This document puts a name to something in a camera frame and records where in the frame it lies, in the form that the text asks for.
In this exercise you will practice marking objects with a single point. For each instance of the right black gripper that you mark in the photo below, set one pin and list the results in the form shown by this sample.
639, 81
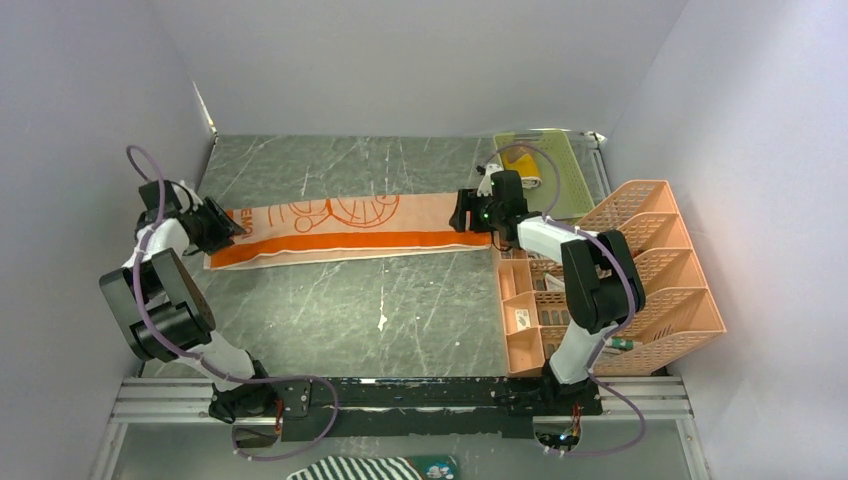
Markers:
468, 200

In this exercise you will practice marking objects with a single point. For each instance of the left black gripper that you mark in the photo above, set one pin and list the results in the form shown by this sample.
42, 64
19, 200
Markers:
224, 227

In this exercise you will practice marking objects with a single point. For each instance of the orange white towel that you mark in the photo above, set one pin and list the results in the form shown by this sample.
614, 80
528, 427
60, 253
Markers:
337, 229

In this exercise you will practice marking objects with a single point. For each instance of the brown yellow bear towel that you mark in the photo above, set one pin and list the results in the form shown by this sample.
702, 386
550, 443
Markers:
522, 160

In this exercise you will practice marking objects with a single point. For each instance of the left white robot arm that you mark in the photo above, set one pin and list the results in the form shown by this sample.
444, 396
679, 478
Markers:
161, 311

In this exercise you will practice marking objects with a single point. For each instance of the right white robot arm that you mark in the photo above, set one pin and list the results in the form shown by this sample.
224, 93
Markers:
603, 290

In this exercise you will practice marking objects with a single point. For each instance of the green plastic basket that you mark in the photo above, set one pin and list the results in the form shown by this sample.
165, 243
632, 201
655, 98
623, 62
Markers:
566, 185

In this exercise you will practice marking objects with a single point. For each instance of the orange plastic compartment tray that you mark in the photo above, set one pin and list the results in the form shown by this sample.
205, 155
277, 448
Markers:
534, 315

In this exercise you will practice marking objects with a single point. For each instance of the green white marker pen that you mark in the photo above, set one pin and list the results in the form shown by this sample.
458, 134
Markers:
619, 344

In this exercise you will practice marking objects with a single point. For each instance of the orange plastic file organizer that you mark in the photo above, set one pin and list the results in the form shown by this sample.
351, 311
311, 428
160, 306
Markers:
680, 314

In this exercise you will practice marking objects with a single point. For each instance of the black white striped cloth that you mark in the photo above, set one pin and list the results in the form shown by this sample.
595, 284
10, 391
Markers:
357, 468

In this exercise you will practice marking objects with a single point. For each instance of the teal cartoon card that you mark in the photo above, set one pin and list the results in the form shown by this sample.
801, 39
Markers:
435, 467

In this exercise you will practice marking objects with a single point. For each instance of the aluminium frame rail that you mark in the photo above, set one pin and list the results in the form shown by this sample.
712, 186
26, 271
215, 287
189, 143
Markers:
159, 428

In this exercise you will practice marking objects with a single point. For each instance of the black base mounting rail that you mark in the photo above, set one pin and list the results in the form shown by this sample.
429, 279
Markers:
302, 410

